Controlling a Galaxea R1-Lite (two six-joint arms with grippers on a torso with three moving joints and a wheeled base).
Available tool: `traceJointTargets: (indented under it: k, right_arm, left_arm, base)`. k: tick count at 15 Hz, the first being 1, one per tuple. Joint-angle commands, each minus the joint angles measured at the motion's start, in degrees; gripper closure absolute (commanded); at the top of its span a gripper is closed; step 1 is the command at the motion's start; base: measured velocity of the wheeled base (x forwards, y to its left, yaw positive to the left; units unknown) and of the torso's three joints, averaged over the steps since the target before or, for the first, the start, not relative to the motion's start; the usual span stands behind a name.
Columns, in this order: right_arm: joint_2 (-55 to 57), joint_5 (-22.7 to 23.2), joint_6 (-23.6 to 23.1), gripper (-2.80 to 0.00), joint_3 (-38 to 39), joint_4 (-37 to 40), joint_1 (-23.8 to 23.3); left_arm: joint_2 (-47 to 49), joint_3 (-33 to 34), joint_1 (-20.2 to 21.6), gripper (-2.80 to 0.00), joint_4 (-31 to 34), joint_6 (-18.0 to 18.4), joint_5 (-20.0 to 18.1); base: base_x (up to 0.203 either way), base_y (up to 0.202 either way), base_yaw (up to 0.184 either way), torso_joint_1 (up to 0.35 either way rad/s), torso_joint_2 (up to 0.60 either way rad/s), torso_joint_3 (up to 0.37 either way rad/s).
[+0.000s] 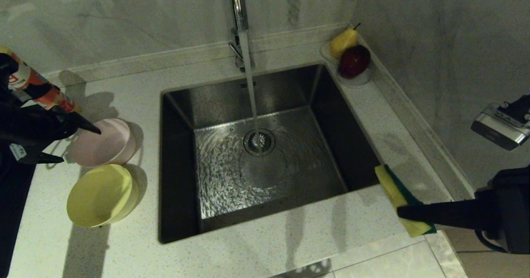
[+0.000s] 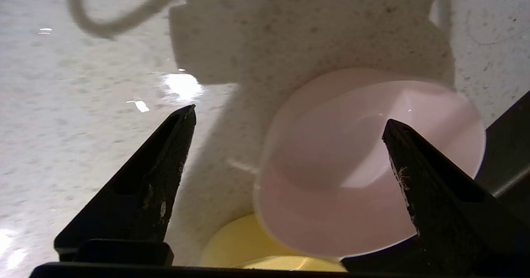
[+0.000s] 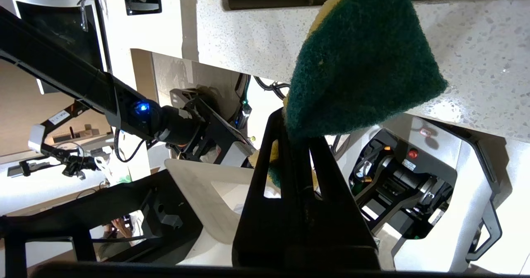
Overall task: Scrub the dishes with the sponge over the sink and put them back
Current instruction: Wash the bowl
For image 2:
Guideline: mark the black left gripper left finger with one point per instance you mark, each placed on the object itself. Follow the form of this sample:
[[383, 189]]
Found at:
[[140, 203]]

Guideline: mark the pink plastic bowl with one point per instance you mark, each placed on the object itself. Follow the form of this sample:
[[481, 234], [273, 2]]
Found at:
[[331, 162]]

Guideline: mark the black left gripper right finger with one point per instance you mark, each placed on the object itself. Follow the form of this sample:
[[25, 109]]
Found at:
[[447, 228]]

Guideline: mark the yellow plastic bowl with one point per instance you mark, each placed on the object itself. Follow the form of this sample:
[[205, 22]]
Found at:
[[244, 245]]

